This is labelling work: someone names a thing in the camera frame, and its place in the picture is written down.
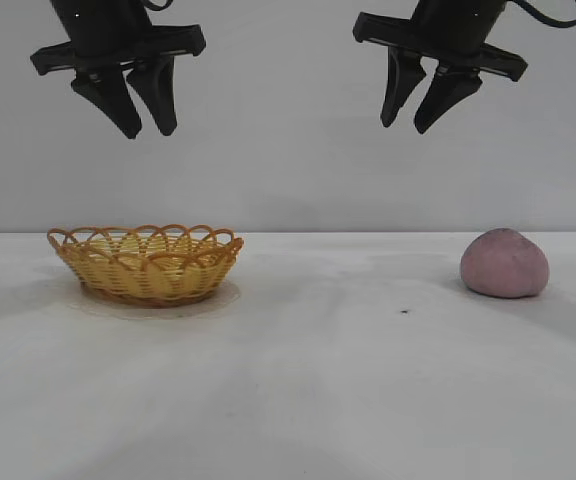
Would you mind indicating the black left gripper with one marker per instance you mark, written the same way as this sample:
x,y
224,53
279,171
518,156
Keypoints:
x,y
103,30

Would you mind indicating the pink round bun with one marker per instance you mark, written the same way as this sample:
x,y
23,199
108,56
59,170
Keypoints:
x,y
505,265

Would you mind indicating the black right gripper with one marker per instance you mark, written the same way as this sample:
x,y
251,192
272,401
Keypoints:
x,y
448,30

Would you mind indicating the yellow woven wicker basket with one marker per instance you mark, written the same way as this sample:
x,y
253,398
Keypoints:
x,y
158,280

